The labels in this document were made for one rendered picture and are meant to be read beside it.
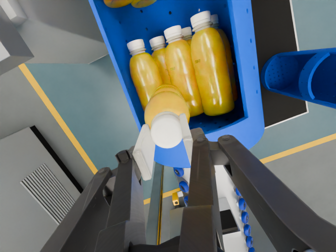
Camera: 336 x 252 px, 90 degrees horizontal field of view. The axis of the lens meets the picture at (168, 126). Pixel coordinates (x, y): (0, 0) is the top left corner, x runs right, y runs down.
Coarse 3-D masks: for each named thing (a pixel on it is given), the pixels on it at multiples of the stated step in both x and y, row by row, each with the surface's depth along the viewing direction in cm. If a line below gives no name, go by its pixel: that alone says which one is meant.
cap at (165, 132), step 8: (160, 120) 19; (168, 120) 19; (176, 120) 19; (152, 128) 19; (160, 128) 19; (168, 128) 19; (176, 128) 19; (152, 136) 20; (160, 136) 20; (168, 136) 20; (176, 136) 20; (160, 144) 20; (168, 144) 20; (176, 144) 20
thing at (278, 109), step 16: (256, 0) 112; (272, 0) 112; (288, 0) 112; (256, 16) 115; (272, 16) 115; (288, 16) 115; (256, 32) 118; (272, 32) 118; (288, 32) 118; (256, 48) 122; (272, 48) 122; (288, 48) 122; (272, 96) 134; (288, 96) 134; (272, 112) 138; (288, 112) 138; (304, 112) 138
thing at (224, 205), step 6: (222, 198) 70; (222, 204) 68; (228, 204) 67; (222, 210) 64; (228, 210) 63; (222, 216) 61; (228, 216) 60; (222, 222) 59; (228, 222) 58; (234, 222) 58; (222, 228) 57; (228, 228) 57; (234, 228) 57; (222, 234) 57; (228, 234) 57; (234, 234) 57; (240, 234) 57
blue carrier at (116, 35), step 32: (96, 0) 34; (160, 0) 44; (192, 0) 43; (224, 0) 37; (128, 32) 42; (160, 32) 47; (192, 32) 46; (128, 64) 42; (256, 64) 30; (128, 96) 36; (256, 96) 30; (192, 128) 45; (224, 128) 28; (256, 128) 31; (160, 160) 34
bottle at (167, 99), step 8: (160, 88) 31; (168, 88) 29; (176, 88) 33; (152, 96) 27; (160, 96) 24; (168, 96) 24; (176, 96) 24; (152, 104) 23; (160, 104) 22; (168, 104) 22; (176, 104) 22; (184, 104) 24; (144, 112) 25; (152, 112) 22; (160, 112) 21; (168, 112) 21; (176, 112) 22; (184, 112) 23; (144, 120) 25; (152, 120) 21
